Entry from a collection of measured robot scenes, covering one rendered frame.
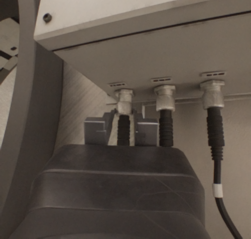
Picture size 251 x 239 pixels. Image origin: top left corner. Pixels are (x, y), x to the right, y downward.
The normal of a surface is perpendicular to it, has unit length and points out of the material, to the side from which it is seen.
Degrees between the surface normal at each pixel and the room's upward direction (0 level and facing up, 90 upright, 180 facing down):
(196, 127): 90
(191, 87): 132
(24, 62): 90
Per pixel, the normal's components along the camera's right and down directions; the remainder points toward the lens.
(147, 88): -0.03, 0.97
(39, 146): 0.93, 0.07
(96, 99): -0.34, -0.23
